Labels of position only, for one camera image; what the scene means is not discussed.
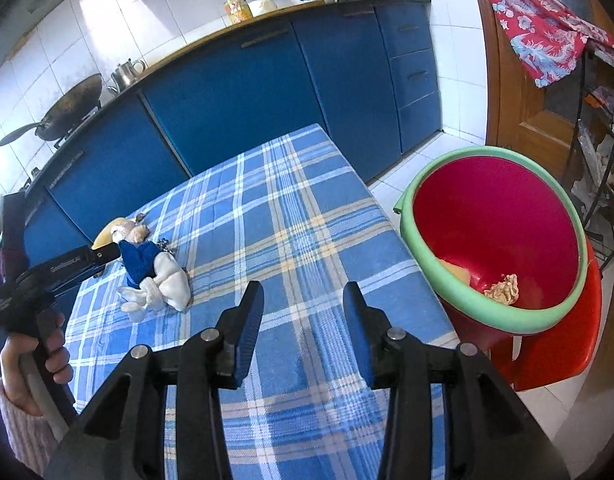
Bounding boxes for white sock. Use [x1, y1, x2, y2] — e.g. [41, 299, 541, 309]
[118, 252, 191, 323]

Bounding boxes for pink knit sleeve forearm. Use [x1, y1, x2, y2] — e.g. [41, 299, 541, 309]
[0, 378, 57, 476]

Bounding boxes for crumpled paper trash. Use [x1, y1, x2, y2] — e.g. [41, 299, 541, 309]
[482, 274, 520, 306]

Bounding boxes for blue kitchen cabinets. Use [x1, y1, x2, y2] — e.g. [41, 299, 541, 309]
[25, 0, 441, 263]

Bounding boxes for person's left hand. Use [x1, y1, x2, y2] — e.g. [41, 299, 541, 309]
[0, 313, 74, 417]

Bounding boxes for yellow banana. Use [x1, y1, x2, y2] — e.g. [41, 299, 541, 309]
[91, 217, 127, 249]

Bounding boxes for blue cloth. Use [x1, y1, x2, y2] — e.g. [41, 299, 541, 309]
[118, 240, 162, 288]

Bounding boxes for ginger root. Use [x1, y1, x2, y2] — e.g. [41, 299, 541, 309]
[110, 220, 150, 245]

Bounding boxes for red plastic stool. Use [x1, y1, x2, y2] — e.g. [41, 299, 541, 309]
[491, 243, 602, 391]

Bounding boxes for red bucket green rim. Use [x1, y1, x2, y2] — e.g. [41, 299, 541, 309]
[394, 146, 589, 351]

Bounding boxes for blue plaid tablecloth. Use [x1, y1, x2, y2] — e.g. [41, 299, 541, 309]
[66, 126, 456, 479]

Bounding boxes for black wok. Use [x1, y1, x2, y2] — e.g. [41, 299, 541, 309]
[0, 73, 103, 147]

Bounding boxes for steel kettle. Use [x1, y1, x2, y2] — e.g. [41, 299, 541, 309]
[107, 58, 147, 94]

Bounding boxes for wooden door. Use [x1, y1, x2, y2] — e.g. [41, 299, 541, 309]
[477, 0, 574, 179]

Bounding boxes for black metal rack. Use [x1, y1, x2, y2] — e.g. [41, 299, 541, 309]
[564, 41, 614, 270]

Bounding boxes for yellow tin can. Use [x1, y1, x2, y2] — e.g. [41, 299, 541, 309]
[223, 0, 252, 24]

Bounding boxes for red floral cloth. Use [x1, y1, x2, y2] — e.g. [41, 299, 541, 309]
[489, 0, 614, 88]

